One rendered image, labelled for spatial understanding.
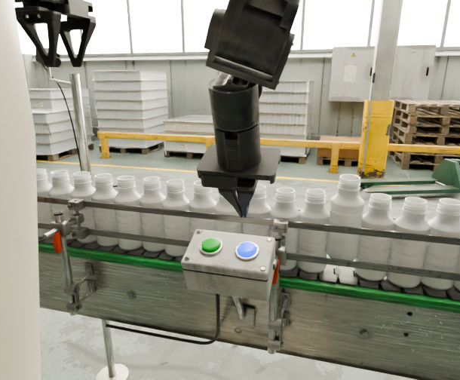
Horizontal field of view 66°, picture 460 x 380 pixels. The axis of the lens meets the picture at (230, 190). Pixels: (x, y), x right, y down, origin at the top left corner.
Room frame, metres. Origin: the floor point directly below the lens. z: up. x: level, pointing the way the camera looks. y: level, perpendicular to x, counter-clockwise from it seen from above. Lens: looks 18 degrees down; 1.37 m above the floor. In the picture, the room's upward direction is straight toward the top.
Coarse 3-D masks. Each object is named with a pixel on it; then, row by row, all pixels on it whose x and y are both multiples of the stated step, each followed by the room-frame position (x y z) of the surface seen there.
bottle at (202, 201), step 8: (200, 184) 0.72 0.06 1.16; (200, 192) 0.69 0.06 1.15; (208, 192) 0.70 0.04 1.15; (192, 200) 0.70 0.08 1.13; (200, 200) 0.69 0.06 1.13; (208, 200) 0.69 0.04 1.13; (192, 208) 0.68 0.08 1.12; (200, 208) 0.68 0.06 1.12; (208, 208) 0.68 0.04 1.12; (192, 224) 0.69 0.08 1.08; (200, 224) 0.68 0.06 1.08; (208, 224) 0.68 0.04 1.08; (192, 232) 0.69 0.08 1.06
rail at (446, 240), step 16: (112, 208) 0.72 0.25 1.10; (128, 208) 0.71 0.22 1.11; (144, 208) 0.70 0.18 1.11; (160, 208) 0.69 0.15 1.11; (48, 224) 0.77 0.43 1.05; (256, 224) 0.64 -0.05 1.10; (272, 224) 0.63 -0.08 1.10; (288, 224) 0.62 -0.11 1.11; (304, 224) 0.61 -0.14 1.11; (320, 224) 0.61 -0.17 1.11; (144, 240) 0.70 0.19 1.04; (160, 240) 0.69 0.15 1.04; (176, 240) 0.68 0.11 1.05; (416, 240) 0.56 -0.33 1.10; (432, 240) 0.56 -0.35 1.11; (448, 240) 0.55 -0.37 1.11; (288, 256) 0.62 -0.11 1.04; (304, 256) 0.61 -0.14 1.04; (400, 272) 0.57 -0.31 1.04; (416, 272) 0.56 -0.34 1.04; (432, 272) 0.55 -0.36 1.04; (448, 272) 0.55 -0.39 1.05
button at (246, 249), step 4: (240, 244) 0.51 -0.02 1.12; (244, 244) 0.51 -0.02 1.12; (248, 244) 0.51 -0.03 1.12; (252, 244) 0.51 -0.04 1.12; (240, 248) 0.50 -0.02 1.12; (244, 248) 0.50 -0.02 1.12; (248, 248) 0.50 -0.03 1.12; (252, 248) 0.50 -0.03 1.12; (240, 252) 0.49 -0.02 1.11; (244, 252) 0.49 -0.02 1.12; (248, 252) 0.49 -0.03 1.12; (252, 252) 0.49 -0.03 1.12; (244, 256) 0.49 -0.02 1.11; (248, 256) 0.49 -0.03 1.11
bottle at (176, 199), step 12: (168, 180) 0.72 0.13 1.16; (180, 180) 0.73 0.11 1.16; (168, 192) 0.70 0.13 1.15; (180, 192) 0.70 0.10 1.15; (168, 204) 0.69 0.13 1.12; (180, 204) 0.69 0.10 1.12; (168, 216) 0.69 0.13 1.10; (180, 216) 0.69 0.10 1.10; (168, 228) 0.69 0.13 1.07; (180, 228) 0.69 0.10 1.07; (168, 252) 0.69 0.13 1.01; (180, 252) 0.69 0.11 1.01
